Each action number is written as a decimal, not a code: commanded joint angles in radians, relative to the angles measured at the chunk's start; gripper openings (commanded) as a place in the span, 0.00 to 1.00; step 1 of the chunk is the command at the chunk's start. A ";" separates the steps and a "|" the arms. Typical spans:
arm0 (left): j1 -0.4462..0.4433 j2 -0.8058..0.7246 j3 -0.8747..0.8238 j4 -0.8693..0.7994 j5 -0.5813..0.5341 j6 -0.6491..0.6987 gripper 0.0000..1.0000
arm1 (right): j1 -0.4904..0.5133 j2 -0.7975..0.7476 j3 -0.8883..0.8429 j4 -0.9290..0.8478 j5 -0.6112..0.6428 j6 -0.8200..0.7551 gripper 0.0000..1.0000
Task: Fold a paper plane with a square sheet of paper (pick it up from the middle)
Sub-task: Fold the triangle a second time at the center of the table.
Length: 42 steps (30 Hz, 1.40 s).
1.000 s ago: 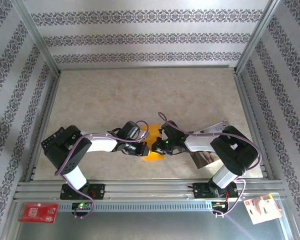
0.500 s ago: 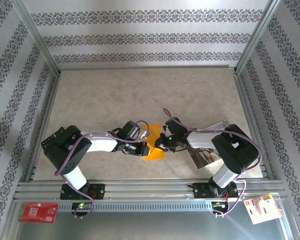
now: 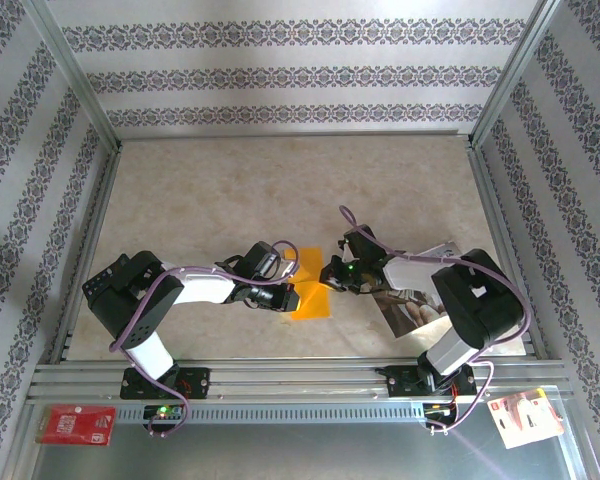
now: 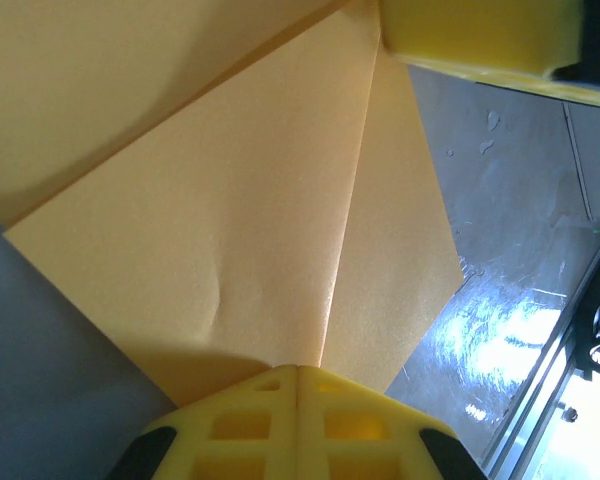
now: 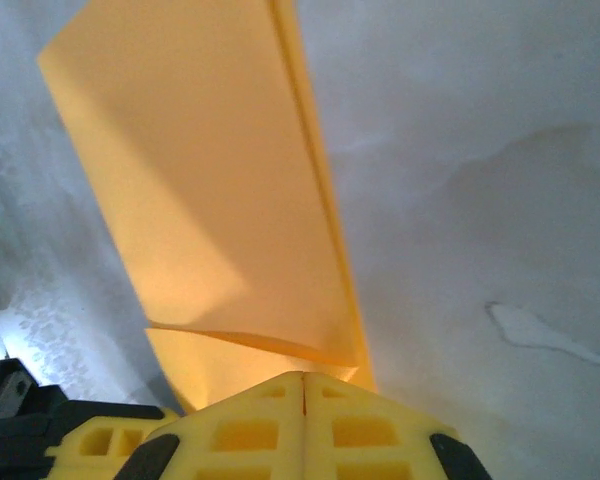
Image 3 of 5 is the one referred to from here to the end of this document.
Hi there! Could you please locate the shiny metal tray sheet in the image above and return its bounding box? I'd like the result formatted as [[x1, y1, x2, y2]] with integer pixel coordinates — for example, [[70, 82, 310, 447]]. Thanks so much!
[[17, 384, 589, 480]]

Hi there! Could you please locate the printed photo magazine page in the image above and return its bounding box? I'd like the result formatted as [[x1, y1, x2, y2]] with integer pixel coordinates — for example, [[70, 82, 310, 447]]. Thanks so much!
[[371, 242, 464, 340]]

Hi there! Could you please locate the small controller board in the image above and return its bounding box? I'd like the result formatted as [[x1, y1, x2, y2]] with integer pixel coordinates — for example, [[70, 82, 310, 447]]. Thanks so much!
[[144, 403, 186, 422], [423, 402, 457, 420]]

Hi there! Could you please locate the white and red blister package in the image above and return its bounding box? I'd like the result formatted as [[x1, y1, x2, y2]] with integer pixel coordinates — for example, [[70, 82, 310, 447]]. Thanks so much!
[[487, 387, 565, 450]]

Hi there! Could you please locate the red card package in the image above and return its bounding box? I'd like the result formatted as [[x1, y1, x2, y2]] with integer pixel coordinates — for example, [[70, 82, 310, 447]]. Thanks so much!
[[35, 404, 117, 447]]

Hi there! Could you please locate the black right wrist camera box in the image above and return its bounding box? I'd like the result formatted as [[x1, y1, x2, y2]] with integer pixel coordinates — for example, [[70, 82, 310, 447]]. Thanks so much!
[[342, 226, 386, 262]]

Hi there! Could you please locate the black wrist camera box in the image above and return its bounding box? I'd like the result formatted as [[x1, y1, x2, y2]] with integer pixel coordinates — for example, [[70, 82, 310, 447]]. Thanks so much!
[[242, 241, 284, 277], [342, 226, 386, 262]]

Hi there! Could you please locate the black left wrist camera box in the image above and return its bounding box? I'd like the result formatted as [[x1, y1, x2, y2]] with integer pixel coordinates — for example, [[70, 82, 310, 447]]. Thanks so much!
[[242, 241, 284, 277]]

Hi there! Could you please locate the aluminium rail beam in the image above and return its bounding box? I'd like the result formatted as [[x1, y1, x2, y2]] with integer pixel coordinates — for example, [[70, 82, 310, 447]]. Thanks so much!
[[27, 357, 571, 404]]

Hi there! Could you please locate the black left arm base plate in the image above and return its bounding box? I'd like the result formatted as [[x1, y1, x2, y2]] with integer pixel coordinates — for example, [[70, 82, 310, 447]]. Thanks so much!
[[119, 367, 212, 400]]

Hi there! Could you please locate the grey slotted cable duct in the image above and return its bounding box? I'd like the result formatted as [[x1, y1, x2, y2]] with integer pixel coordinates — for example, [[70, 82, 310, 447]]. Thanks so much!
[[114, 402, 426, 425]]

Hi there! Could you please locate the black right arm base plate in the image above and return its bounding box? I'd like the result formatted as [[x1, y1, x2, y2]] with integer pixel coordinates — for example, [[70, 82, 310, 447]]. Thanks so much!
[[385, 364, 477, 399]]

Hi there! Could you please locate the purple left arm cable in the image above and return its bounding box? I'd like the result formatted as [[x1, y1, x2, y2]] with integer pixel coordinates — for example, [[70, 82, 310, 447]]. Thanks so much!
[[108, 239, 301, 439]]

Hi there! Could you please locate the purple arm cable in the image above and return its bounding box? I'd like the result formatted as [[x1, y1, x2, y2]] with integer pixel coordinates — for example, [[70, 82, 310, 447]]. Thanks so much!
[[338, 204, 534, 436], [108, 239, 301, 439]]

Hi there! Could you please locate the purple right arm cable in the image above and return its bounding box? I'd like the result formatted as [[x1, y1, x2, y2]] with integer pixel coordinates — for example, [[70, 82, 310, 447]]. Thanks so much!
[[338, 204, 534, 436]]

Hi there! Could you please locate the aluminium corner post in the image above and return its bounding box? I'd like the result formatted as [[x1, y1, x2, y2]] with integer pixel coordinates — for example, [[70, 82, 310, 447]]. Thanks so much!
[[22, 0, 124, 146], [467, 0, 564, 146]]

